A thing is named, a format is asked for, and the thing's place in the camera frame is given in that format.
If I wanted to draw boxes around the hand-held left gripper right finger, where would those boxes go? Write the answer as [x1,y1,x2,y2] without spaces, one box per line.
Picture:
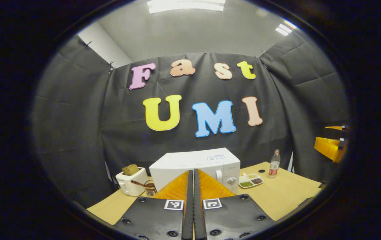
[193,168,276,240]

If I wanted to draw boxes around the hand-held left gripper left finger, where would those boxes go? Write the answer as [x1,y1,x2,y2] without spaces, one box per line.
[112,170,194,240]

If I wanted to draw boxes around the white microwave oven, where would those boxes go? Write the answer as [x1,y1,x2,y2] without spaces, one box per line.
[149,148,241,194]

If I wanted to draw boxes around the ribbed glass jar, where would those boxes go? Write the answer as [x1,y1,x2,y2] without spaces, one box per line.
[144,181,158,196]

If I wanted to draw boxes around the clear red label water bottle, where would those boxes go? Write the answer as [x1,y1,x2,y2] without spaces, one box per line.
[269,149,281,179]

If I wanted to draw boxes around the white divided dish of beans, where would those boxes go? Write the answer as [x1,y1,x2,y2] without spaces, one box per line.
[238,173,264,189]

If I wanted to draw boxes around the white toaster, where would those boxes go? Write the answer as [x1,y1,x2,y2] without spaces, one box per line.
[116,167,149,197]

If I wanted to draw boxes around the brown toast slice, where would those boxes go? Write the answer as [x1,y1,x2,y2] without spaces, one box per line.
[122,164,140,176]

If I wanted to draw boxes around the small ceiling light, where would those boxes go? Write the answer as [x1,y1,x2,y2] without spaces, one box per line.
[275,20,297,36]

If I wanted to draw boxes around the black backdrop cloth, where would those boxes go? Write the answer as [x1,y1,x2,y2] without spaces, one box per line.
[31,30,351,210]

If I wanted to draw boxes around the large ceiling light panel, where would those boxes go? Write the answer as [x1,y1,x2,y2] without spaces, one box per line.
[147,0,226,14]

